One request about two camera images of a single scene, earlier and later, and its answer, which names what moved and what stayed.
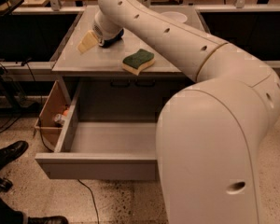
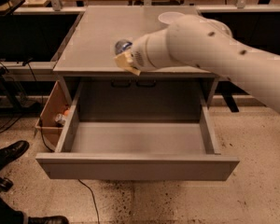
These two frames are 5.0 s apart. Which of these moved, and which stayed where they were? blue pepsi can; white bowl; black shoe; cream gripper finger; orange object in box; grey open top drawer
Moved: cream gripper finger; blue pepsi can
Stayed: black shoe; orange object in box; white bowl; grey open top drawer
